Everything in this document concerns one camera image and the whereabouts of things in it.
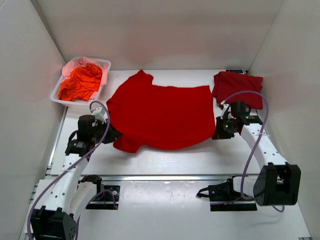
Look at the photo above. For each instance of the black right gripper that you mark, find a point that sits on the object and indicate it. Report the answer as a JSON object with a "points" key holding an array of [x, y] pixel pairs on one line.
{"points": [[220, 131]]}

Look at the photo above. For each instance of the bright red t shirt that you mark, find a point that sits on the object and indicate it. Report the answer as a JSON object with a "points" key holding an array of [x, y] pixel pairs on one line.
{"points": [[161, 117]]}

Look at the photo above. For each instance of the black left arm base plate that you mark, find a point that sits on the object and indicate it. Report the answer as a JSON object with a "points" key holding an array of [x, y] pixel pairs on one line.
{"points": [[109, 195]]}

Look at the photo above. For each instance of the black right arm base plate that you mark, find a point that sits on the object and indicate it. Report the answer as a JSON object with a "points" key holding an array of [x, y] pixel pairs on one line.
{"points": [[223, 198]]}

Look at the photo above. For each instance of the pink t shirt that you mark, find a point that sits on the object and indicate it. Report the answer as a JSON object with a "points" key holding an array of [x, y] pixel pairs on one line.
{"points": [[85, 67]]}

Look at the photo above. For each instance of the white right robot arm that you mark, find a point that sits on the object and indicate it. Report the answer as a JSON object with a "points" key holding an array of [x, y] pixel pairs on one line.
{"points": [[267, 178]]}

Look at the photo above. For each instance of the folded dark red t shirt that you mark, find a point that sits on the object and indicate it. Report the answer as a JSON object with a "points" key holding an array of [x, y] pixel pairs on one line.
{"points": [[228, 83]]}

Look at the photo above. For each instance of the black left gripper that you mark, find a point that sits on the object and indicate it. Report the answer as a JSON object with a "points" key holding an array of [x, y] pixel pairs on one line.
{"points": [[110, 135]]}

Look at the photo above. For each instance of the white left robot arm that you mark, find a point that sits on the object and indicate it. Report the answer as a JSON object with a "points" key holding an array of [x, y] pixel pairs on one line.
{"points": [[55, 213]]}

